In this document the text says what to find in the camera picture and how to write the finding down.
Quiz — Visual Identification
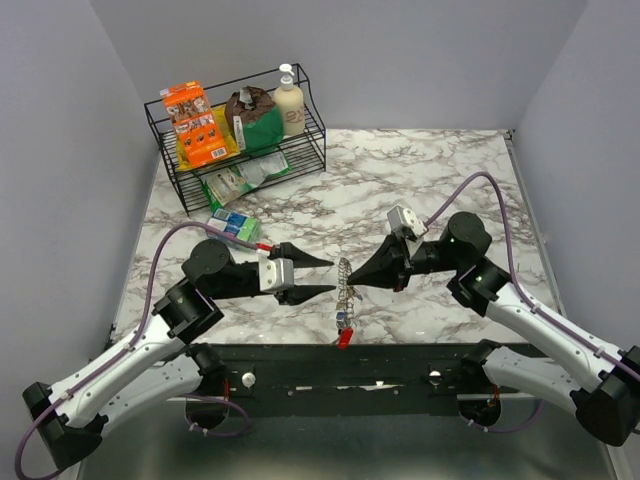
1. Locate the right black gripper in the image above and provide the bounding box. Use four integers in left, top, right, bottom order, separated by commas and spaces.
347, 230, 463, 292

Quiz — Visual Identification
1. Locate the red key tag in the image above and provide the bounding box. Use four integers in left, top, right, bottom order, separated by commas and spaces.
332, 327, 354, 350

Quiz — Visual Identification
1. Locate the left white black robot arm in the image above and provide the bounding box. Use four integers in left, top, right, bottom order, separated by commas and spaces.
22, 239, 330, 471

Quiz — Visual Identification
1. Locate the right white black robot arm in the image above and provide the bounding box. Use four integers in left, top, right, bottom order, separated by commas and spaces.
347, 207, 639, 447

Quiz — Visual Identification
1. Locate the small blue white box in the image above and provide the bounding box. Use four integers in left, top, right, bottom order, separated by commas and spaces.
206, 208, 261, 251

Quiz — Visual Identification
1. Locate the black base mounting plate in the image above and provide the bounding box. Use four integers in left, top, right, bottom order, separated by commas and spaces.
187, 341, 505, 425

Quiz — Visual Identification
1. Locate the green white snack pouch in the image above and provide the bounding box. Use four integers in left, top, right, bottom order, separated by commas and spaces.
200, 152, 292, 212

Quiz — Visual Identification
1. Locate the brown and green bag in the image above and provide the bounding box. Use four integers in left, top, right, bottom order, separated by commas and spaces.
224, 86, 284, 154

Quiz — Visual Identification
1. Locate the orange product box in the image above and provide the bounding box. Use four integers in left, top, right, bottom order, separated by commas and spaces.
160, 81, 230, 169

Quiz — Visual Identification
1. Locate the cream pump lotion bottle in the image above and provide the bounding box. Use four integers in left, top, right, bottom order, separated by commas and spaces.
273, 63, 306, 136

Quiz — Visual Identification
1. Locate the yellow packet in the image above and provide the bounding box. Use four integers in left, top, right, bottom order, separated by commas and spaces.
176, 105, 240, 171

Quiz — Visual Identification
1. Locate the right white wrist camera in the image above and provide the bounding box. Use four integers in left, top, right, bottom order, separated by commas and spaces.
387, 205, 428, 241

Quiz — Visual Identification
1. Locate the black wire shelf rack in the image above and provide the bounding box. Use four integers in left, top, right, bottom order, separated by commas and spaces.
144, 63, 327, 215

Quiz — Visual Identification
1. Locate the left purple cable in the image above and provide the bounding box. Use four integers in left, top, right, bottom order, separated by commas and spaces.
12, 222, 274, 479

